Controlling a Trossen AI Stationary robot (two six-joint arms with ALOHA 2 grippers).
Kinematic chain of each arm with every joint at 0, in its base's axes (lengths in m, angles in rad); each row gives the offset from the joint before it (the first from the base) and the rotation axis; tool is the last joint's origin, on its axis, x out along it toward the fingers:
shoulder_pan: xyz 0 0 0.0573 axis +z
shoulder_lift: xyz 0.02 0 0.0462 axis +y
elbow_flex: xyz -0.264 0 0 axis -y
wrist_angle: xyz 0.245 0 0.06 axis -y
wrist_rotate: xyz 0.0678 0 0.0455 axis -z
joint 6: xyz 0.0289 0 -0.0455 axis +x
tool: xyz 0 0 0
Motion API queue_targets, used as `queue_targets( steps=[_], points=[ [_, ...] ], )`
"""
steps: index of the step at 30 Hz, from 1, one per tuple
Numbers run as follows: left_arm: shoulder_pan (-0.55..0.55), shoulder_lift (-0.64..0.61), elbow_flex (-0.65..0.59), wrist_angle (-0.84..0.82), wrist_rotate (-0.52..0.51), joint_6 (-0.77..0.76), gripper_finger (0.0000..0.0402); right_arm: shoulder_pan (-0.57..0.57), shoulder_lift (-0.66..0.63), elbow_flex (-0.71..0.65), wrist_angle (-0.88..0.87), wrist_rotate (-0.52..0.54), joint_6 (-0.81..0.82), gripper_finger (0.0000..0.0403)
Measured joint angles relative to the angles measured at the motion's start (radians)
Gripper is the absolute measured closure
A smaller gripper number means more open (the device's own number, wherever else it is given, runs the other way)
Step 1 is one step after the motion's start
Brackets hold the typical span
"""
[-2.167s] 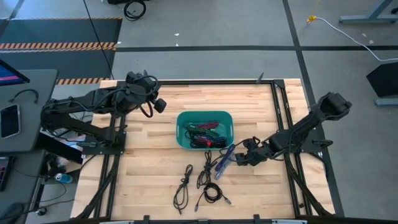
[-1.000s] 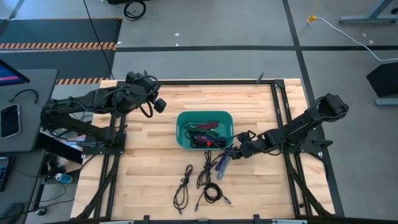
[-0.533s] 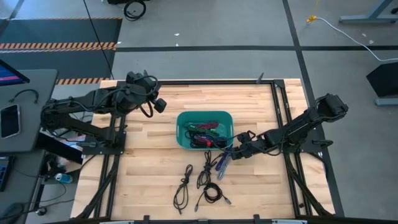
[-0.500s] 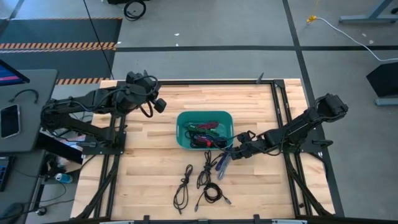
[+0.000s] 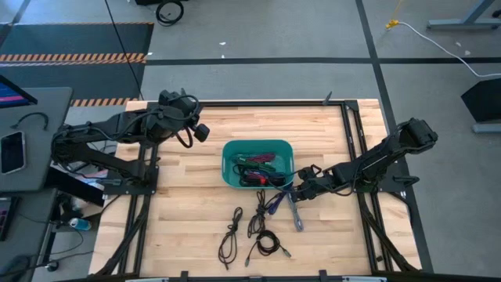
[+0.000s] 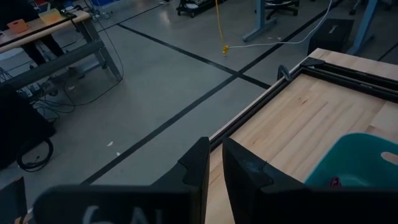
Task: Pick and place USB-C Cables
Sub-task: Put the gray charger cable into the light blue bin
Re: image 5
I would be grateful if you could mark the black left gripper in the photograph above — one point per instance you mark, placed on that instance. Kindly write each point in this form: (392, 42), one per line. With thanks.
(178, 107)

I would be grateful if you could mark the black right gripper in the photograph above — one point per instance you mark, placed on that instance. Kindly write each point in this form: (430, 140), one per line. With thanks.
(317, 182)

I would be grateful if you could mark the teal plastic bin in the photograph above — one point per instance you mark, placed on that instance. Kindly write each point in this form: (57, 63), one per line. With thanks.
(282, 149)

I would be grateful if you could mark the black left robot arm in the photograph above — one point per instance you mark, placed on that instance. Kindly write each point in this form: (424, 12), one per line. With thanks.
(98, 129)

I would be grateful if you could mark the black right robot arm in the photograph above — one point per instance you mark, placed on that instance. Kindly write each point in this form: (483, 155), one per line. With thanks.
(375, 160)

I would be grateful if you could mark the blue drink can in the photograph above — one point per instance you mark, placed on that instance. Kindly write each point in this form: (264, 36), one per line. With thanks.
(80, 224)

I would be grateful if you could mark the black hazard-striped floor mat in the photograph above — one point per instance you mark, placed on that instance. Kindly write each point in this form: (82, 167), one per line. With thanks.
(78, 39)

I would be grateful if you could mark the grey side desk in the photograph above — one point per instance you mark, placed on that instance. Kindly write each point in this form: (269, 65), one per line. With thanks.
(39, 156)

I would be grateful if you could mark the black smartphone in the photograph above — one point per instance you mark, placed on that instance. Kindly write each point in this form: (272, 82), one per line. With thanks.
(12, 152)

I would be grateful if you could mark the monitor with blue screen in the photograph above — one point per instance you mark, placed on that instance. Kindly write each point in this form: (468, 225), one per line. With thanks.
(11, 96)

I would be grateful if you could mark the black angular stand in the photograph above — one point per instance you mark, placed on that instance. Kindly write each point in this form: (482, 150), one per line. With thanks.
(483, 100)

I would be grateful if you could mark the black keyboard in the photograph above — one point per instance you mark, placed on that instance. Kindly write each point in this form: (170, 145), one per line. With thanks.
(7, 219)

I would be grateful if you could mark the grey metal table foot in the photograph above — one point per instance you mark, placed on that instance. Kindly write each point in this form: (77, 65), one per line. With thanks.
(462, 24)

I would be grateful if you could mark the black aluminium table frame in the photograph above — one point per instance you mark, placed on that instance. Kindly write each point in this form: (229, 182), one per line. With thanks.
(254, 103)

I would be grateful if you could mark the grey upright post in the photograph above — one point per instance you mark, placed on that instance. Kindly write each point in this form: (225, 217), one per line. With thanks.
(328, 98)

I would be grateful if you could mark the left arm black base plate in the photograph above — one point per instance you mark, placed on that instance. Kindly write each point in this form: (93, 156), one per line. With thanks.
(117, 186)

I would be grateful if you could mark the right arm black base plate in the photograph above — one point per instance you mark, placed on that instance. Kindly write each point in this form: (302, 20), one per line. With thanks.
(407, 180)

